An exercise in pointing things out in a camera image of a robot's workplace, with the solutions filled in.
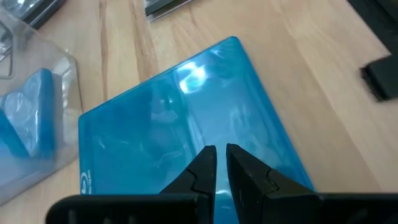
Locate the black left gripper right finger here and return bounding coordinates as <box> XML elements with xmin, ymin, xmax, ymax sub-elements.
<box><xmin>225</xmin><ymin>143</ymin><xmax>322</xmax><ymax>224</ymax></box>

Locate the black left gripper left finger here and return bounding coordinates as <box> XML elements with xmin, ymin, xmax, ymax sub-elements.
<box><xmin>159</xmin><ymin>144</ymin><xmax>218</xmax><ymax>224</ymax></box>

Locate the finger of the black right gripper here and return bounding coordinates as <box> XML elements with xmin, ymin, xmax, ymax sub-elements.
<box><xmin>347</xmin><ymin>0</ymin><xmax>398</xmax><ymax>54</ymax></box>
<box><xmin>359</xmin><ymin>54</ymin><xmax>398</xmax><ymax>103</ymax></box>

